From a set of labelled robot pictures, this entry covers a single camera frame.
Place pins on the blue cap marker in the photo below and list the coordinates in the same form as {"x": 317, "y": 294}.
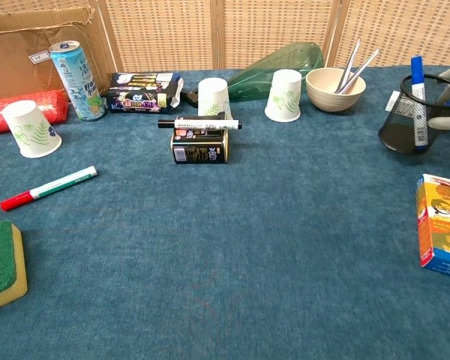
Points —
{"x": 417, "y": 71}

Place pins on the black mesh pen holder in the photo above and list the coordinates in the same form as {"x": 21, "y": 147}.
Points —
{"x": 401, "y": 131}

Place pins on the red cap marker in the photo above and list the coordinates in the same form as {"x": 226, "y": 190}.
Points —
{"x": 48, "y": 188}

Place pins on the black cap marker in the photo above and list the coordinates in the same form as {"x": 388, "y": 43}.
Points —
{"x": 198, "y": 124}

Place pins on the small white card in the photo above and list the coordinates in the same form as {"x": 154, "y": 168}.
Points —
{"x": 392, "y": 101}

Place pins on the metal spoon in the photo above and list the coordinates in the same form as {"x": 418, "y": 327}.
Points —
{"x": 350, "y": 62}
{"x": 363, "y": 67}

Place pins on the beige bowl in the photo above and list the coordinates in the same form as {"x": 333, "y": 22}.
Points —
{"x": 333, "y": 101}

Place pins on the yellow blue box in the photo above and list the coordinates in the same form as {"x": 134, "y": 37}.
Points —
{"x": 440, "y": 225}

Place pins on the green plastic bag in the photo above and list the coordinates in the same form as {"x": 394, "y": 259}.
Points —
{"x": 285, "y": 60}

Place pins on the white paper cup green leaves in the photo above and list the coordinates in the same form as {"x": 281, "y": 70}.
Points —
{"x": 213, "y": 97}
{"x": 283, "y": 97}

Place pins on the black clip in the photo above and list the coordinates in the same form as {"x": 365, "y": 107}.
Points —
{"x": 189, "y": 98}

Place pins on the black tin can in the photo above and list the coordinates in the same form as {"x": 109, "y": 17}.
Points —
{"x": 198, "y": 150}

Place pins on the blue table carpet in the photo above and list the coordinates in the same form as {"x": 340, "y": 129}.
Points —
{"x": 225, "y": 243}

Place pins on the bamboo folding screen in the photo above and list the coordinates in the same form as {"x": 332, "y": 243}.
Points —
{"x": 165, "y": 33}

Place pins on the black sanitary pad pack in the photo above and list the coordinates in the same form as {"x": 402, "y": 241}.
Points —
{"x": 142, "y": 93}

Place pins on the light blue drink can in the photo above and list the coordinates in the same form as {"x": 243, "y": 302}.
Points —
{"x": 80, "y": 82}

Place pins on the red foil package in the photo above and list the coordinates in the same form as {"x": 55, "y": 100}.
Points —
{"x": 56, "y": 105}

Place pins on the paper cup with blue flower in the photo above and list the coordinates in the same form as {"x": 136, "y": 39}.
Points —
{"x": 32, "y": 131}

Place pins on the open cardboard box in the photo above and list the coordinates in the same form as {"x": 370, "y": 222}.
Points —
{"x": 15, "y": 63}

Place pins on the green yellow sponge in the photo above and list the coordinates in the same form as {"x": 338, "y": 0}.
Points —
{"x": 0, "y": 258}

